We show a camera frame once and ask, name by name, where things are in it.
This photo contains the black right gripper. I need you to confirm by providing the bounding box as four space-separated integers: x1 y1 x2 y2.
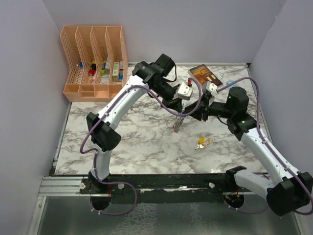
183 93 234 121

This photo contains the blue handled key ring organiser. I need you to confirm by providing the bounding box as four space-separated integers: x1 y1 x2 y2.
172 116 187 133

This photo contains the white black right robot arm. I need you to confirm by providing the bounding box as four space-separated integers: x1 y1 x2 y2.
186 82 313 216

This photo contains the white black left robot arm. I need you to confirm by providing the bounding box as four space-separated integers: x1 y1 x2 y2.
87 54 182 193

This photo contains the yellow tagged key bunch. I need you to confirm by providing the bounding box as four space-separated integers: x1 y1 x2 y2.
195 137 211 150

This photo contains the orange paperback book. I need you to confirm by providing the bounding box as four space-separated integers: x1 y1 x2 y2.
188 64 223 87

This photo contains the blue packaged toothbrush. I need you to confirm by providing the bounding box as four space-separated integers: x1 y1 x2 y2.
225 80 239 89

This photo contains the green white box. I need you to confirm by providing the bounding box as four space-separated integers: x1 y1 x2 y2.
112 61 120 82

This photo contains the red black small bottle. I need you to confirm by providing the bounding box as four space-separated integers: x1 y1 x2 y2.
88 63 97 76

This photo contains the peach plastic file organiser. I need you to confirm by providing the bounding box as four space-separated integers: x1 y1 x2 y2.
60 25 128 102

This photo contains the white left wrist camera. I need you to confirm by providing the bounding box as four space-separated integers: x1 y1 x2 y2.
176 83 193 101

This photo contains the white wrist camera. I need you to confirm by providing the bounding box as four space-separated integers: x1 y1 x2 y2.
202 81 218 97
176 83 193 101

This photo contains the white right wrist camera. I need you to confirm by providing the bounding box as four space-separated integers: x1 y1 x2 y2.
202 81 218 97

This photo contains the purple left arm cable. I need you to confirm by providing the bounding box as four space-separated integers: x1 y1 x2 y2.
80 77 203 216

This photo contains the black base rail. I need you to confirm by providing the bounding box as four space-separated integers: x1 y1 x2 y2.
79 173 247 204

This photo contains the aluminium frame rail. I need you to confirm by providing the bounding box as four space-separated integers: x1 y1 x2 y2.
39 175 298 196

